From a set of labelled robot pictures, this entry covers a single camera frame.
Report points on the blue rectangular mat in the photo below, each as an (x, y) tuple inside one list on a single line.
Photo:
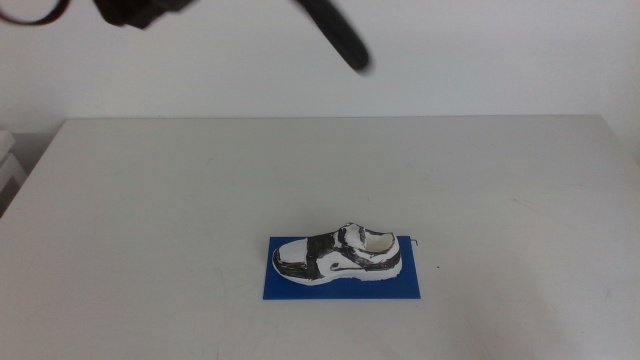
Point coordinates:
[(340, 292)]

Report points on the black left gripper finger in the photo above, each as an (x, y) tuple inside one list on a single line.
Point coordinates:
[(345, 35)]

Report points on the white furniture beside table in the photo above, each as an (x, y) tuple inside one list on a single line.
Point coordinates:
[(7, 172)]

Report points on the black and white sneaker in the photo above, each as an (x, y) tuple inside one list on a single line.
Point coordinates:
[(320, 255)]

